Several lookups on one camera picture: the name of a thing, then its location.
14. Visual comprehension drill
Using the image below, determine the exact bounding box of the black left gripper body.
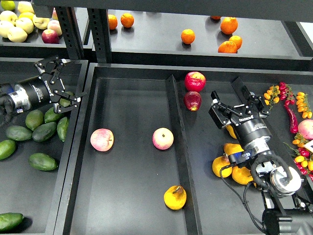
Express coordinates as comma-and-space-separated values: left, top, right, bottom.
14, 72, 65, 109

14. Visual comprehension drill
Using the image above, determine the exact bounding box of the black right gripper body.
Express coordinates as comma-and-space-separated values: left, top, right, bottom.
233, 115, 272, 148

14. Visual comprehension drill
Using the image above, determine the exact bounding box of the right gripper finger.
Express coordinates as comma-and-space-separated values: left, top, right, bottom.
209, 91, 240, 129
231, 77, 270, 118

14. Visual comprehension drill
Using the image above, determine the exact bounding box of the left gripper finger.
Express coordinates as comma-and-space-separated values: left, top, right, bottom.
52, 90, 87, 114
34, 55, 67, 86

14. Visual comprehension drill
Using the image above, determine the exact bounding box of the dark green avocado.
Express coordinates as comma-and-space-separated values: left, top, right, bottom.
28, 153, 58, 171

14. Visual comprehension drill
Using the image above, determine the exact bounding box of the yellow pear with stem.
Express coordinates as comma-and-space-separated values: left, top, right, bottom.
163, 185, 187, 210

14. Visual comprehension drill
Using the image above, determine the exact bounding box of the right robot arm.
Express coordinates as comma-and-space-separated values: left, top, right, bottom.
209, 77, 313, 235

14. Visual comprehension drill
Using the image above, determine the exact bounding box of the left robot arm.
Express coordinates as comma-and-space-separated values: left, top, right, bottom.
0, 56, 87, 125

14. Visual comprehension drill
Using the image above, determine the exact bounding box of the green avocado top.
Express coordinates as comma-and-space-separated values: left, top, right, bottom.
59, 91, 74, 107

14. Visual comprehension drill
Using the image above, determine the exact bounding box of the yellow pear top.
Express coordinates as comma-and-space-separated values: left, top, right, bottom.
225, 125, 237, 139

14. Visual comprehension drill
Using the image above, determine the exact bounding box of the yellow pear middle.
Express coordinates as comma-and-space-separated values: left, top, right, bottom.
223, 143, 244, 157

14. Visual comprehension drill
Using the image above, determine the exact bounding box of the green avocado round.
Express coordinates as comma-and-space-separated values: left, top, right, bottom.
25, 109, 44, 131

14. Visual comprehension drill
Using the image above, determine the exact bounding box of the green avocado narrow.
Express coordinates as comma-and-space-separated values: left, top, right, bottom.
57, 117, 69, 142

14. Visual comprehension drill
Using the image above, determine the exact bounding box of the dark avocado middle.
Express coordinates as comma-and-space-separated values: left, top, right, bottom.
32, 122, 57, 142

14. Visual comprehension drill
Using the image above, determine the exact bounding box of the yellow pear left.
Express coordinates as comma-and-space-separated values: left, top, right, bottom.
212, 156, 233, 178

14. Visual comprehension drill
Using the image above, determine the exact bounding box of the yellow pear lower centre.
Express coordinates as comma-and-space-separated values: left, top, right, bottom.
231, 166, 253, 185

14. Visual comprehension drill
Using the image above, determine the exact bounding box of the dark avocado left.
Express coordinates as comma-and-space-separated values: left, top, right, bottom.
5, 125, 32, 141

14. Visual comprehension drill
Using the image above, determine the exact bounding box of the orange cherry tomato bunch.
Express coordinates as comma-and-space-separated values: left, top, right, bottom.
263, 85, 280, 110

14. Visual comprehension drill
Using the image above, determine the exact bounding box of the red apple on shelf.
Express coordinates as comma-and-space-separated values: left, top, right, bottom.
42, 29, 59, 44

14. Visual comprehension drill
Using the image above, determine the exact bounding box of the dark red apple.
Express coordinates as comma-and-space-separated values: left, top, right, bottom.
183, 91, 202, 112

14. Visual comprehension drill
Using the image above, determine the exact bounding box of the red cherry tomato bunch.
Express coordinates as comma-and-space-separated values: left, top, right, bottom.
279, 82, 295, 106

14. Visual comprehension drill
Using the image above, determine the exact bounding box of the red chili pepper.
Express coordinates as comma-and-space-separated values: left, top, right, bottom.
284, 105, 298, 134

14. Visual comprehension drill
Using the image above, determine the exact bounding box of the pale pink apple shelf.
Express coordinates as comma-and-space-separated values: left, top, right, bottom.
47, 20, 62, 36

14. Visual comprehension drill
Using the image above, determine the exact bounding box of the bright red apple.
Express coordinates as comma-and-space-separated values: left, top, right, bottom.
184, 71, 206, 92

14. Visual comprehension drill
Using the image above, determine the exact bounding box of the yellow apple with stem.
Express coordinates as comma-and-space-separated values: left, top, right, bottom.
32, 15, 50, 30

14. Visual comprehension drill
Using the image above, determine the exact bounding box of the yellow apple front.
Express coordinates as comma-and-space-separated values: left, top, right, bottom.
7, 27, 27, 43

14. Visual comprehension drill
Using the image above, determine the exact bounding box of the pink apple left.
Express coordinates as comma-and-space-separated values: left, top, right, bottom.
90, 128, 114, 152

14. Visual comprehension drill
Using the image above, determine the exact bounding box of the pink apple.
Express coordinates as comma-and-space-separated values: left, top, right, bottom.
152, 127, 174, 150
90, 128, 114, 152

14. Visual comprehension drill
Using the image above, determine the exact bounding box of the yellow apple middle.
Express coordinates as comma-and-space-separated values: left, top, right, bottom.
15, 18, 34, 34

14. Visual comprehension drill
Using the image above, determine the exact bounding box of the pink apple right edge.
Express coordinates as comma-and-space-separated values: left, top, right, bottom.
298, 119, 313, 140

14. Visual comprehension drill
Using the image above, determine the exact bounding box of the yellow apple far left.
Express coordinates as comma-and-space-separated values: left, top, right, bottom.
0, 21, 14, 38

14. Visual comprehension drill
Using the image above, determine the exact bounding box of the mixed cherry tomatoes lower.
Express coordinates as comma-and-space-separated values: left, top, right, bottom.
284, 133, 313, 181

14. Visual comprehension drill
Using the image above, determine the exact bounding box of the pink apple centre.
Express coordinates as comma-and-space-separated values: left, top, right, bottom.
152, 127, 174, 150

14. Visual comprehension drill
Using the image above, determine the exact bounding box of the orange front right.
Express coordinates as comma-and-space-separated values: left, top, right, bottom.
218, 41, 238, 53

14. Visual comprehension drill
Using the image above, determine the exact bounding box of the small orange right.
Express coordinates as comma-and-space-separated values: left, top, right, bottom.
229, 35, 243, 50

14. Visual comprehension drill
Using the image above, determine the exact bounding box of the black tray divider left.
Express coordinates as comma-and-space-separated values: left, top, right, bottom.
165, 75, 202, 235

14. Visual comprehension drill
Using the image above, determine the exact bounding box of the black shelf post left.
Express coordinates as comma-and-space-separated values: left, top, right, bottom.
55, 6, 84, 60

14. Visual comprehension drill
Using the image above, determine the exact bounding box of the black shelf post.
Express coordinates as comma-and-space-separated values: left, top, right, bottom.
55, 6, 84, 60
87, 8, 112, 64

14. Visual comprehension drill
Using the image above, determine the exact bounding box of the orange cherry tomato string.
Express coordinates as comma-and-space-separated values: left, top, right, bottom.
295, 92, 313, 119

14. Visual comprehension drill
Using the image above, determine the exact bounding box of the black shelf post right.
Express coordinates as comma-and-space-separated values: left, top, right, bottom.
87, 8, 112, 64

